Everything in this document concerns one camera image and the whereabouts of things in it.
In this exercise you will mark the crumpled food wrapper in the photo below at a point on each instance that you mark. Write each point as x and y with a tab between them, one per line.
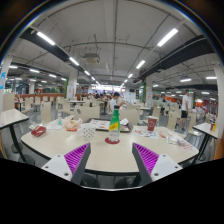
71	124

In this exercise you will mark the white paper sheet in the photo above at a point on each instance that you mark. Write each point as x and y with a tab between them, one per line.
52	125

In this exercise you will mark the white side table, black leg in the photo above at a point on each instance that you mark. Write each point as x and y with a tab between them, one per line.
11	116
206	128

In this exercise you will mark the green-labelled clear drink bottle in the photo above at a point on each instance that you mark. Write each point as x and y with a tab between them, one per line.
114	126

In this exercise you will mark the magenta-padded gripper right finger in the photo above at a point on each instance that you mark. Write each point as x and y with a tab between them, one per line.
165	166

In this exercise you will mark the red paper cup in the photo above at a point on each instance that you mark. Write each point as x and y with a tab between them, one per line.
152	123

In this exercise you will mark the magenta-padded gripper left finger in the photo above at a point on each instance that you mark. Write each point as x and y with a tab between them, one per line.
56	166

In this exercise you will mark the white black-dotted mug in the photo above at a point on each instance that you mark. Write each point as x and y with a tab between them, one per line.
88	131

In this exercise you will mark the printed paper flyer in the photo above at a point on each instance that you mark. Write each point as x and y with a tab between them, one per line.
145	133

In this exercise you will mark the flat round red coaster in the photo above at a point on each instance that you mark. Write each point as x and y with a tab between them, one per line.
107	141

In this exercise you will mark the ceiling air conditioner unit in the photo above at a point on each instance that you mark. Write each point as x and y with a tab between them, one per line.
91	58

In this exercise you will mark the small clear bottle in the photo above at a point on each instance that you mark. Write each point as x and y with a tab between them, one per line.
59	119

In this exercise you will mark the white paper napkin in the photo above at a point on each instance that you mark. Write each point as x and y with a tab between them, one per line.
124	121

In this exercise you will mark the dark food tray with placemat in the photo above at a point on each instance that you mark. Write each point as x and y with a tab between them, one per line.
101	125

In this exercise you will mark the ceiling strip lights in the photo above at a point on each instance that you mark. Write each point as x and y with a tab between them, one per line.
45	38

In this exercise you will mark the clear plastic bag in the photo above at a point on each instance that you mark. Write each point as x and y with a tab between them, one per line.
175	139

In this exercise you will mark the blue pillar sign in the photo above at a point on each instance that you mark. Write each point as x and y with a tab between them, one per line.
2	80

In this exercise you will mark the person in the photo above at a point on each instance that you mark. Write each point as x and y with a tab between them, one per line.
114	103
184	105

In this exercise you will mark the beige canteen chairs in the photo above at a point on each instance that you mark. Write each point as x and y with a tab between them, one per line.
46	111

